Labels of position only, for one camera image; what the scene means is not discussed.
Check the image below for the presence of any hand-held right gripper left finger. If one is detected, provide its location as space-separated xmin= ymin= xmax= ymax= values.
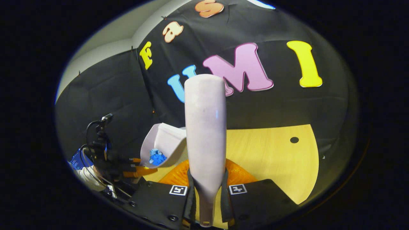
xmin=127 ymin=159 xmax=197 ymax=230

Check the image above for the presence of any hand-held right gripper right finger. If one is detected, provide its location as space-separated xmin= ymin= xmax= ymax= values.
xmin=220 ymin=158 xmax=300 ymax=226

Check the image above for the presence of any lavender dustpan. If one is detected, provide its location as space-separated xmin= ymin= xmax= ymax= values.
xmin=140 ymin=123 xmax=188 ymax=169

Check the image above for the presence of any wooden desktop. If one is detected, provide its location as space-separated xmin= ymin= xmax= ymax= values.
xmin=142 ymin=124 xmax=320 ymax=229

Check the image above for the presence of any black backdrop cloth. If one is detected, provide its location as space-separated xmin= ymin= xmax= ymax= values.
xmin=55 ymin=0 xmax=358 ymax=198

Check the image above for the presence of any black cable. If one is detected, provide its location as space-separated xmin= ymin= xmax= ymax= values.
xmin=85 ymin=120 xmax=103 ymax=150

